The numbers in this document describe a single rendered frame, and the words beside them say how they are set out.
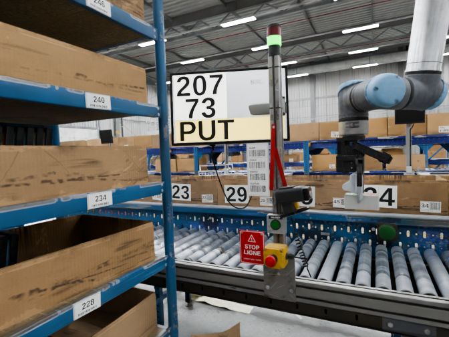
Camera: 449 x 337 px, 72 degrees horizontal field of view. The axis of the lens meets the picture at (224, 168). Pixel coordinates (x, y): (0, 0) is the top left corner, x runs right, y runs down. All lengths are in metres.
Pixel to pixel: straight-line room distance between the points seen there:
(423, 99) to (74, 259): 0.96
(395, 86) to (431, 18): 0.20
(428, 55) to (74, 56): 0.88
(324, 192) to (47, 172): 1.36
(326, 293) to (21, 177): 0.98
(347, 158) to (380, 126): 5.18
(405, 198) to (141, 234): 1.27
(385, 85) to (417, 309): 0.69
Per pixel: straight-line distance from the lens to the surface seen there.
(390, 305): 1.19
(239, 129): 1.25
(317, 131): 6.30
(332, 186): 1.70
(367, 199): 1.06
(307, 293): 1.21
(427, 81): 1.04
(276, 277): 1.22
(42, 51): 0.68
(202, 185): 1.96
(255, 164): 1.15
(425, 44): 1.05
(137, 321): 0.89
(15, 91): 0.60
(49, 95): 0.63
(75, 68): 0.71
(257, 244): 1.19
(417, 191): 1.70
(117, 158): 0.76
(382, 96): 0.94
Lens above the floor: 1.21
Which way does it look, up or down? 3 degrees down
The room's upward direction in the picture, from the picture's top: 2 degrees counter-clockwise
